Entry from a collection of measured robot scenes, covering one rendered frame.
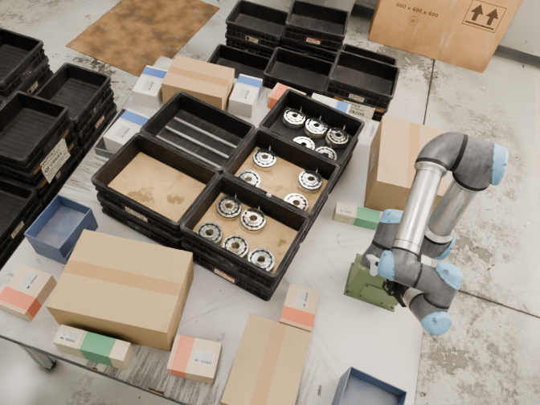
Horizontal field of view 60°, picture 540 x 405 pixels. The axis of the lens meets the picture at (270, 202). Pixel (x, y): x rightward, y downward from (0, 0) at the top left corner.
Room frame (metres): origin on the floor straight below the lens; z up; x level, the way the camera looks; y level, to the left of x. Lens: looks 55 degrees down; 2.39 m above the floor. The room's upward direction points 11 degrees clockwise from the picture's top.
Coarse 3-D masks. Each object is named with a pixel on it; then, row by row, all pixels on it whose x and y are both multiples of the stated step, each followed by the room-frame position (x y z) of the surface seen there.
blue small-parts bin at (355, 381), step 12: (348, 372) 0.48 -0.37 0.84; (360, 372) 0.49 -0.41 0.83; (348, 384) 0.46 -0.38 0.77; (360, 384) 0.47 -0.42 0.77; (372, 384) 0.48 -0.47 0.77; (384, 384) 0.47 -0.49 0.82; (348, 396) 0.42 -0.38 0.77; (360, 396) 0.43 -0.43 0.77; (372, 396) 0.44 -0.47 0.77; (384, 396) 0.44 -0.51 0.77; (396, 396) 0.45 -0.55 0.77
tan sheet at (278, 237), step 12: (204, 216) 0.97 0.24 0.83; (216, 216) 0.98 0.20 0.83; (228, 228) 0.94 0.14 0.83; (240, 228) 0.95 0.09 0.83; (264, 228) 0.97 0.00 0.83; (276, 228) 0.98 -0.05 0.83; (288, 228) 1.00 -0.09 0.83; (252, 240) 0.91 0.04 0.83; (264, 240) 0.92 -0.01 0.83; (276, 240) 0.93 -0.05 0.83; (288, 240) 0.94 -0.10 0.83; (276, 252) 0.88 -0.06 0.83; (276, 264) 0.83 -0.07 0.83
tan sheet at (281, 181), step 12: (240, 168) 1.25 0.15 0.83; (252, 168) 1.26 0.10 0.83; (276, 168) 1.29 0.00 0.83; (288, 168) 1.30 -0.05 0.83; (300, 168) 1.31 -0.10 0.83; (264, 180) 1.21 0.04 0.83; (276, 180) 1.22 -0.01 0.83; (288, 180) 1.23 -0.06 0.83; (324, 180) 1.27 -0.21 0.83; (276, 192) 1.16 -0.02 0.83; (288, 192) 1.17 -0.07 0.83; (312, 204) 1.13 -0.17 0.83
